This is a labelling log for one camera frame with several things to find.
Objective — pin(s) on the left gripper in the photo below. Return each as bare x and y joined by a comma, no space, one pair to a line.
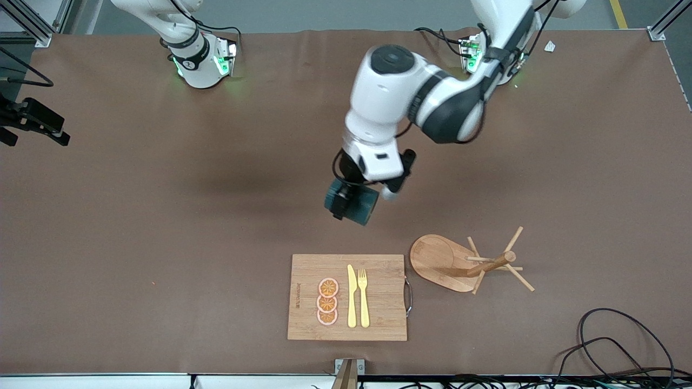
350,168

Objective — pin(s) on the orange slice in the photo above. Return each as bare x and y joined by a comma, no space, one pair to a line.
328,287

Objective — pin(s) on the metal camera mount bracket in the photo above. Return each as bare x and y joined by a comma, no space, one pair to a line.
348,375

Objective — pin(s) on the yellow plastic fork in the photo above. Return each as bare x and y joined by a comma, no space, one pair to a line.
364,308

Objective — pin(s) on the aluminium frame profile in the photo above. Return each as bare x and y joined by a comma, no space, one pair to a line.
657,33
40,38

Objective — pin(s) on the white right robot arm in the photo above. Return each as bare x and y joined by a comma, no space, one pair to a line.
200,65

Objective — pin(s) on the yellow plastic knife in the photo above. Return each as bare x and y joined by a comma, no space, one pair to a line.
352,302

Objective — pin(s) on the bamboo cutting board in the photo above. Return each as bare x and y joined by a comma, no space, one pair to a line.
378,319

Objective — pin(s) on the white table edge rail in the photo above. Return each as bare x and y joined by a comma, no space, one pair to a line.
108,382

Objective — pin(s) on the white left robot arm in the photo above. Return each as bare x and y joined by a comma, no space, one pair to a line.
389,86

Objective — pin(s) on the wooden mug tree stand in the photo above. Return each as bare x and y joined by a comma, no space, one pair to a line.
438,262

